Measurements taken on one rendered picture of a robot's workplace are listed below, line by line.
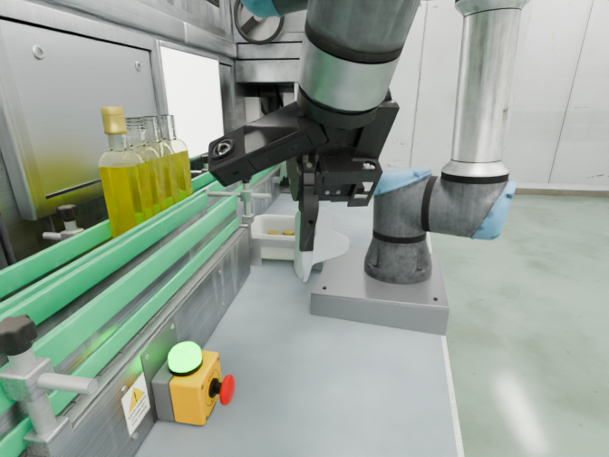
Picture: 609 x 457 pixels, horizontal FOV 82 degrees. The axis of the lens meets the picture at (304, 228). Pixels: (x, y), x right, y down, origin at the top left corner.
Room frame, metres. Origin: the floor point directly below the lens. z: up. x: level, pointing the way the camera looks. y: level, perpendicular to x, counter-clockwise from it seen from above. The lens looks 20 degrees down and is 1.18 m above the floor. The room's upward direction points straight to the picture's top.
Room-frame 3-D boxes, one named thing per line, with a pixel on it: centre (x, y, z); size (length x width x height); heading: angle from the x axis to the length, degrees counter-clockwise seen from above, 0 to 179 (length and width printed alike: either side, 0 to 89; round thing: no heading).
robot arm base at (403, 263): (0.73, -0.21, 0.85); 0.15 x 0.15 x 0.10
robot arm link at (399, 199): (0.73, -0.21, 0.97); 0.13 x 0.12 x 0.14; 57
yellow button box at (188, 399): (0.39, 0.16, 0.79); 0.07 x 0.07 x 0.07; 81
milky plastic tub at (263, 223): (0.93, 0.05, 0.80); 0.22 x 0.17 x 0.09; 81
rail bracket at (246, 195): (0.83, 0.16, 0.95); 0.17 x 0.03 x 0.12; 81
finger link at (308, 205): (0.34, 0.00, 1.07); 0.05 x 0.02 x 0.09; 13
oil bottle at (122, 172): (0.62, 0.32, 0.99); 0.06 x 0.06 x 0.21; 81
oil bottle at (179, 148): (0.79, 0.30, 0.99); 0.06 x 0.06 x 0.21; 80
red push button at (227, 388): (0.39, 0.12, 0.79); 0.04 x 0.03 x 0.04; 171
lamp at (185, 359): (0.39, 0.17, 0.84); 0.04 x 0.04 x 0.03
